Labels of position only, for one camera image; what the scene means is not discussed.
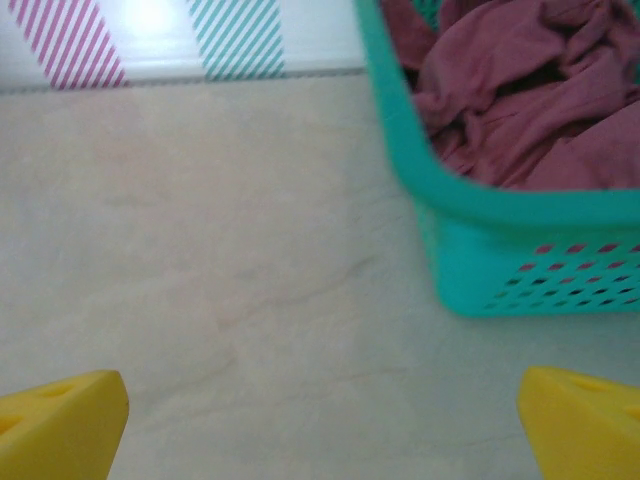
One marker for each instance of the maroon t-shirt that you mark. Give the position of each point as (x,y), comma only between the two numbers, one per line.
(525,125)

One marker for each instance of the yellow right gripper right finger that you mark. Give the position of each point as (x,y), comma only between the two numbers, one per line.
(585,430)

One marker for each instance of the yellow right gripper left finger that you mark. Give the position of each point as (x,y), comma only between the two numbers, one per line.
(55,430)

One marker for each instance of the teal plastic basket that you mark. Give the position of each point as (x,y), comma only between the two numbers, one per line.
(475,270)

